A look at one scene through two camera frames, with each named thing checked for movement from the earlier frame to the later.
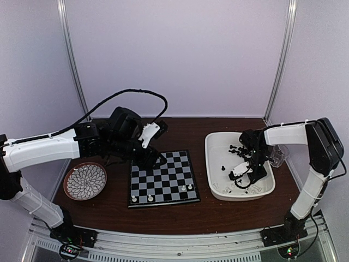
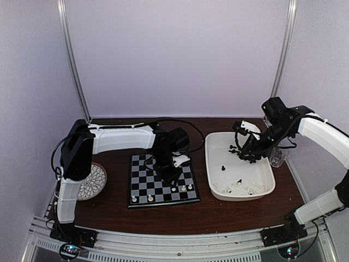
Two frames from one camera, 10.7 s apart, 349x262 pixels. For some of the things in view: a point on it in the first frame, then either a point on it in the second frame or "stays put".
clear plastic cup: (279, 153) stays put
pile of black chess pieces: (242, 152) stays put
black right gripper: (258, 176) to (254, 145)
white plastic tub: (224, 151) stays put
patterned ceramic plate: (85, 180) stays put
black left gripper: (147, 162) to (170, 177)
